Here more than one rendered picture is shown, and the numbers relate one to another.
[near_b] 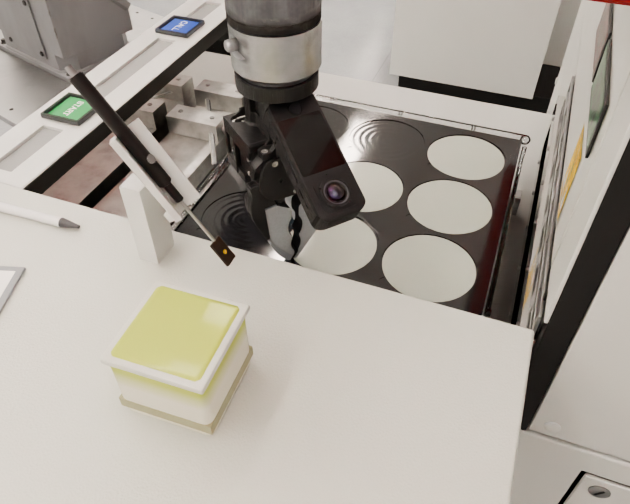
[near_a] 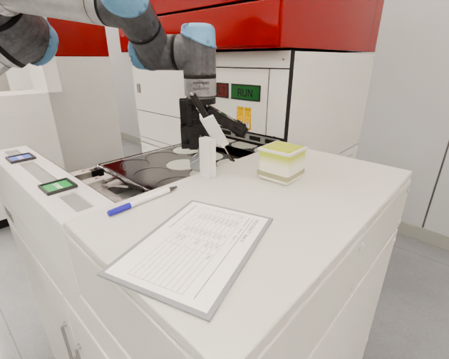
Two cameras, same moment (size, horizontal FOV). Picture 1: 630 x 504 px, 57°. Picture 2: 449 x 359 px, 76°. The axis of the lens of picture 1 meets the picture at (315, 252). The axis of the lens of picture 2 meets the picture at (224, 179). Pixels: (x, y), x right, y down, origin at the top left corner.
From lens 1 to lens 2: 69 cm
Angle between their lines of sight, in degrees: 59
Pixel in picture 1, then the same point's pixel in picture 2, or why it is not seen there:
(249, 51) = (209, 85)
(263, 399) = not seen: hidden behind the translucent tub
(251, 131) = (196, 125)
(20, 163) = (86, 205)
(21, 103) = not seen: outside the picture
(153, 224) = (213, 157)
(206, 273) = (228, 170)
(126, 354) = (290, 151)
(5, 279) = (197, 204)
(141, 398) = (293, 170)
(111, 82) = (42, 179)
